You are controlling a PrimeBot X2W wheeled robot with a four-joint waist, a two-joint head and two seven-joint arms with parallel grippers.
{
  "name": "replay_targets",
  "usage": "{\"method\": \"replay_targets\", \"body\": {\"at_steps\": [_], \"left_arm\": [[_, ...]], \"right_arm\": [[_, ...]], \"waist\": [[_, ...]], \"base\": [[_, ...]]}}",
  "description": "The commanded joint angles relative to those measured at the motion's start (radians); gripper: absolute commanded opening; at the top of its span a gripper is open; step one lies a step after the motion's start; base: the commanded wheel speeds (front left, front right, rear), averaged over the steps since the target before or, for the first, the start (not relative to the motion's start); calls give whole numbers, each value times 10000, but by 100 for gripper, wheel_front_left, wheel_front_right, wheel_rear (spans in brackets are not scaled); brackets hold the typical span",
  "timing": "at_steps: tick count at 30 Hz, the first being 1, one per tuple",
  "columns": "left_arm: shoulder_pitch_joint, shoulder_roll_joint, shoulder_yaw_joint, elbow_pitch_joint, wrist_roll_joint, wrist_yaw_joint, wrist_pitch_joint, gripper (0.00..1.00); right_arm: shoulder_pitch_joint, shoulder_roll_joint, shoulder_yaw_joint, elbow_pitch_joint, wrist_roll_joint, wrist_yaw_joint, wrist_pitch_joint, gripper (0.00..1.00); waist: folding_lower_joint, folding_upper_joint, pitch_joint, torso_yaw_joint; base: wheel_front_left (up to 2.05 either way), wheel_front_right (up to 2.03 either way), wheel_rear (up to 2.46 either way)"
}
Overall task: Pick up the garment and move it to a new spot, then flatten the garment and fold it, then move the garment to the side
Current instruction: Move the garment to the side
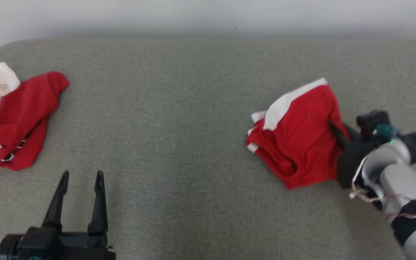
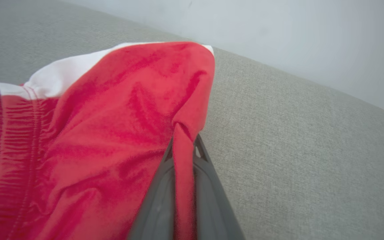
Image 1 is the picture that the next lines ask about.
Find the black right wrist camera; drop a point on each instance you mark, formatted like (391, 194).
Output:
(370, 122)

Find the red shorts with white stripe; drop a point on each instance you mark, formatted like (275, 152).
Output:
(302, 144)

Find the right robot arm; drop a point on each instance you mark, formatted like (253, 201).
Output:
(399, 180)

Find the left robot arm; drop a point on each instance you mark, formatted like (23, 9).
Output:
(7, 251)

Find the red jersey with black numbers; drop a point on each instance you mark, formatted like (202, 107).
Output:
(24, 108)

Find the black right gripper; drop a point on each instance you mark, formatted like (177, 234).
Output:
(352, 159)

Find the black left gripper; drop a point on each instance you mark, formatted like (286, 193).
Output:
(67, 247)

